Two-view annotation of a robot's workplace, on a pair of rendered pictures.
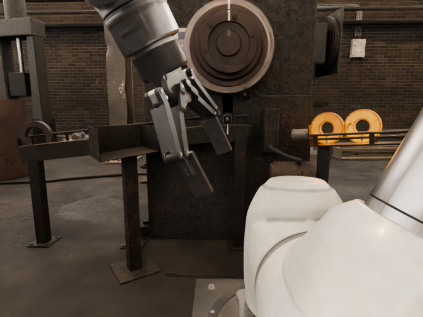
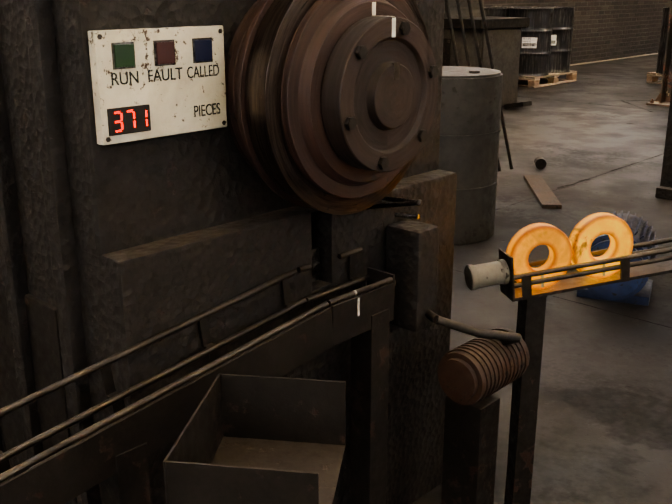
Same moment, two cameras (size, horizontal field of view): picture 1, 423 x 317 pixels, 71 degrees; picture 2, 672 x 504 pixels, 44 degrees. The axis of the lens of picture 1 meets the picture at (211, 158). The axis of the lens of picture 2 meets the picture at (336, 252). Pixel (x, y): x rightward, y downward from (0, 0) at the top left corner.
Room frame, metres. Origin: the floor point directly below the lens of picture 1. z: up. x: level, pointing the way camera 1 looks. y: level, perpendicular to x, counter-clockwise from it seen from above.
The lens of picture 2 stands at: (0.59, 1.15, 1.31)
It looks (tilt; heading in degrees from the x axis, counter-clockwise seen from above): 18 degrees down; 311
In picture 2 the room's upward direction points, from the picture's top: straight up
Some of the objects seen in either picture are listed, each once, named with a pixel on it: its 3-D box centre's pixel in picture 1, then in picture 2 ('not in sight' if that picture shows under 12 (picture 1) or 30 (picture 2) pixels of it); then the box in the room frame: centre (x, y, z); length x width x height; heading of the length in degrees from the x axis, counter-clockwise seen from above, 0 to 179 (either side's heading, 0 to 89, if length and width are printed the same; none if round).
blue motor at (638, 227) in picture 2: not in sight; (619, 254); (1.96, -2.35, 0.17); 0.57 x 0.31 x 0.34; 108
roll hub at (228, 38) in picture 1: (228, 44); (384, 95); (1.54, -0.08, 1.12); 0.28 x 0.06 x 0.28; 88
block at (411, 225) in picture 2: (269, 130); (410, 274); (1.64, -0.32, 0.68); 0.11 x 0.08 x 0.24; 178
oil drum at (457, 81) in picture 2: not in sight; (444, 152); (3.10, -2.65, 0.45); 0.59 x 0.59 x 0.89
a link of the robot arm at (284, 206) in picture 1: (294, 243); not in sight; (0.45, -0.14, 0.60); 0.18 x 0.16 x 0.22; 179
